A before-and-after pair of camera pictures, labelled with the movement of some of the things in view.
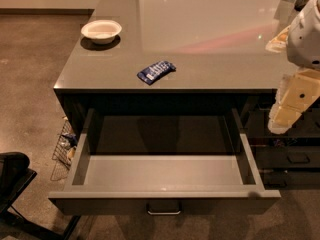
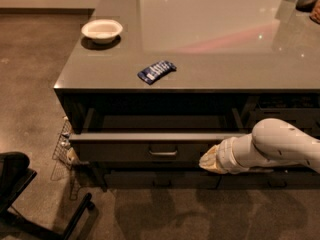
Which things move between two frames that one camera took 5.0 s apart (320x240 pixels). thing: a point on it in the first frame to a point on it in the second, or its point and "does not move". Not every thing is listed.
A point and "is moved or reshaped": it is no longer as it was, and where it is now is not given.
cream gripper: [306, 39] to [224, 156]
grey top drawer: [171, 161] is moved or reshaped
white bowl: [101, 31] does not move
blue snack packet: [152, 73] does not move
